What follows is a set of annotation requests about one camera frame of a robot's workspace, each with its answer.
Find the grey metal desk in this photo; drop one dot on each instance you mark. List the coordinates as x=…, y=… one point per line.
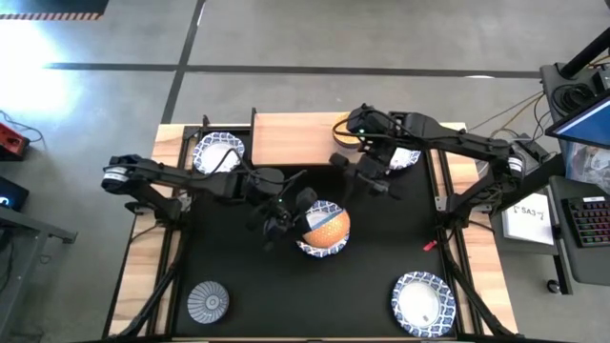
x=33, y=226

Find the orange lattice patterned bowl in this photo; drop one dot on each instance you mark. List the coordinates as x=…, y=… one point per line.
x=331, y=231

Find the hazard striped floor mat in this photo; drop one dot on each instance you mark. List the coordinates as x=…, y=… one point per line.
x=47, y=6

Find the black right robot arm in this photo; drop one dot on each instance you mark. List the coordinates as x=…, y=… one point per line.
x=457, y=139

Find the red toolbox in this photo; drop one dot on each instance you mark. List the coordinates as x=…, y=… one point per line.
x=12, y=143

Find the blue white patterned paper plate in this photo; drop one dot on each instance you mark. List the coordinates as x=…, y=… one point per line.
x=321, y=252
x=423, y=305
x=407, y=159
x=209, y=157

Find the black metal table frame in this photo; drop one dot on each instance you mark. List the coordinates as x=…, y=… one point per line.
x=153, y=305

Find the wooden shelf with black legs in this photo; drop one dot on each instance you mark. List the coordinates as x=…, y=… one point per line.
x=290, y=138

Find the small red clip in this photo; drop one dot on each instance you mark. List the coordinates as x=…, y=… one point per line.
x=430, y=246

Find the grey side desk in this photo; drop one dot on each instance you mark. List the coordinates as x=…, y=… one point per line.
x=591, y=267

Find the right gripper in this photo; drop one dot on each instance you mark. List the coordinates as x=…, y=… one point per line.
x=369, y=143

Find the blue screen monitor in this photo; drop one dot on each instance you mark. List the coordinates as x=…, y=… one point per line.
x=588, y=124

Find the white SA3 sign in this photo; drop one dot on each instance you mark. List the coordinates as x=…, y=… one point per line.
x=526, y=221

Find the clear plastic bag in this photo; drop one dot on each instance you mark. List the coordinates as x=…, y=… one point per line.
x=591, y=167

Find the black stand pole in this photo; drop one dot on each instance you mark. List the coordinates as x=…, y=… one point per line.
x=586, y=52

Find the grey equipment cart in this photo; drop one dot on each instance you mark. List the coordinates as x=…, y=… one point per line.
x=548, y=76

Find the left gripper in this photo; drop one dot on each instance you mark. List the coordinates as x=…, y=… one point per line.
x=278, y=205

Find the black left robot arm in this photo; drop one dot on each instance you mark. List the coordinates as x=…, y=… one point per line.
x=190, y=177

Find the backlit computer keyboard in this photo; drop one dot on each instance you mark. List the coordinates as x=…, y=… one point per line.
x=591, y=221

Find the black device with blue light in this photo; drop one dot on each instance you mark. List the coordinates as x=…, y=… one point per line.
x=12, y=195

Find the black caster wheel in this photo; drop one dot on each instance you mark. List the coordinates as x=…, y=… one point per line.
x=553, y=286

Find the blue lattice patterned bowl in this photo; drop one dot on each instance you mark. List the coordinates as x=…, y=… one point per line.
x=208, y=302

